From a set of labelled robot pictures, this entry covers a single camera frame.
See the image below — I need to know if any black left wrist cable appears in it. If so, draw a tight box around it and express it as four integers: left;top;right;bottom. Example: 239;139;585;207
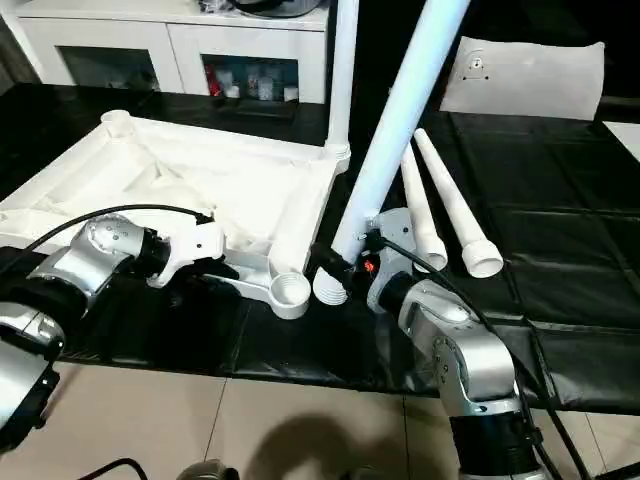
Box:
0;202;214;274

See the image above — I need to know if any black table mat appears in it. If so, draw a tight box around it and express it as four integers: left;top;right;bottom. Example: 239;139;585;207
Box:
0;82;640;416

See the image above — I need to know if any white plastic table top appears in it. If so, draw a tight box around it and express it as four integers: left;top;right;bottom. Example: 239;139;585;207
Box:
0;109;351;321

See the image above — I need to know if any white plastic table leg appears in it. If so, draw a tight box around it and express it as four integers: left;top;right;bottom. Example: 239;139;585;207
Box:
323;0;361;161
399;144;449;274
310;0;471;306
414;127;504;278

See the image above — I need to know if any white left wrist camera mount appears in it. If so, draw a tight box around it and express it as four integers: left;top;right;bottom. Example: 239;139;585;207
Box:
147;222;226;290

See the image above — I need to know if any white flat board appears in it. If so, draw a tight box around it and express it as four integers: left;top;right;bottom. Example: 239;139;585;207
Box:
602;119;640;164

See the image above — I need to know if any black metal stand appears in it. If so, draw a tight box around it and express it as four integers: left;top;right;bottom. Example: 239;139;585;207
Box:
592;462;640;480

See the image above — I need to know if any black robot foot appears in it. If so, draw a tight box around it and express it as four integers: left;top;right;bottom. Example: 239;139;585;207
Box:
344;464;391;480

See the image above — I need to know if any black cabinet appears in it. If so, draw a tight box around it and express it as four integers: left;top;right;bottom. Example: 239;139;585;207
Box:
359;0;466;111

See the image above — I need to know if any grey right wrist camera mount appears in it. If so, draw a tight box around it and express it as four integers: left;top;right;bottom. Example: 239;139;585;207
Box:
366;208;416;314

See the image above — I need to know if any dark helmet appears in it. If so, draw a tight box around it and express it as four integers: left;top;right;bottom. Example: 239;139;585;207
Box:
234;0;321;19

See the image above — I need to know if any white cabinet with glass doors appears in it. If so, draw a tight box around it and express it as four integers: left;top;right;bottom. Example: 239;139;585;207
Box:
14;0;331;106

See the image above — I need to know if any dark robot foot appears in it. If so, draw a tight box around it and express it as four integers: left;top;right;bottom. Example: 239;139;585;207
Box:
179;459;239;480

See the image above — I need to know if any white plastic seat panel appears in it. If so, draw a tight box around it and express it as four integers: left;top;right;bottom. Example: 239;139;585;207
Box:
439;35;605;121

